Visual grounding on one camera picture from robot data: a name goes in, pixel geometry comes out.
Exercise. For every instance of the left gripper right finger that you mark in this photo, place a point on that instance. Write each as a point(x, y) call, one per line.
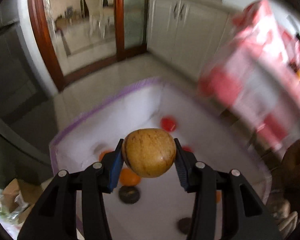
point(244, 216)

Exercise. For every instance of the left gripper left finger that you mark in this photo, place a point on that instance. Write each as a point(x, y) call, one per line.
point(54, 214)

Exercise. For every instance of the small orange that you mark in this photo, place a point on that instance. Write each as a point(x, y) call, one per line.
point(218, 196)

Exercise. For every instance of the dark passion fruit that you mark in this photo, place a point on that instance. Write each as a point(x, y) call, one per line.
point(129, 194)
point(184, 224)

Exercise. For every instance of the large orange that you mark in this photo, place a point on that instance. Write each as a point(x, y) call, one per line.
point(129, 178)

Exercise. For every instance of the small red tomato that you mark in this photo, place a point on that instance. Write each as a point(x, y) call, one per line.
point(187, 148)

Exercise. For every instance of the yellow striped pepino melon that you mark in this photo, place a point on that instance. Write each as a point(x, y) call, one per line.
point(149, 152)

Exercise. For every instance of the large red tomato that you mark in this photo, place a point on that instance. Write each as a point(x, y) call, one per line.
point(168, 123)

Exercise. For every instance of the white kitchen cabinet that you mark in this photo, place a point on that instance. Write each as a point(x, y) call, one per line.
point(185, 34)

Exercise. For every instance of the cardboard box on floor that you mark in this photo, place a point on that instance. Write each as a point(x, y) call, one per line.
point(18, 200)

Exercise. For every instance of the white box purple rim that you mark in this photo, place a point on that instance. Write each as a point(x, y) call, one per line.
point(148, 122)

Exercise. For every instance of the red white checkered tablecloth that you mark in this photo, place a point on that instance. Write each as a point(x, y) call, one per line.
point(253, 75)

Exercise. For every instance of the white ornate chair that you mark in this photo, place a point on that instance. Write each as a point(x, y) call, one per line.
point(99, 16)

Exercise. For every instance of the red wooden door frame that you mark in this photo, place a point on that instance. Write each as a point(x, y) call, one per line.
point(44, 43)

